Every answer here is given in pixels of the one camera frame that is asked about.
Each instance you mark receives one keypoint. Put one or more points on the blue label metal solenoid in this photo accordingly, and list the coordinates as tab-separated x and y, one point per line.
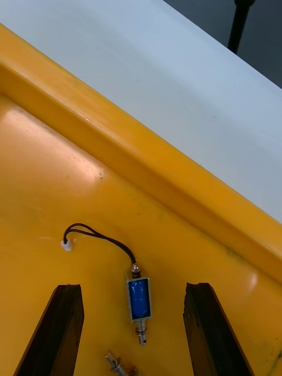
139	299

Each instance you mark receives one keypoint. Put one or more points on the yellow-orange plastic bin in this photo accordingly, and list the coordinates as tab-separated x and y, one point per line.
88	191

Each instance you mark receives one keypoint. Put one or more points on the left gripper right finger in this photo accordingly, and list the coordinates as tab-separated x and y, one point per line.
208	337

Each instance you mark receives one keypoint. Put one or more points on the black stand pole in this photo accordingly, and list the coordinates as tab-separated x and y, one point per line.
238	26

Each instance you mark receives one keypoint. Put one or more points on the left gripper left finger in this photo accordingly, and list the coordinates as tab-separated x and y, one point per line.
55	337

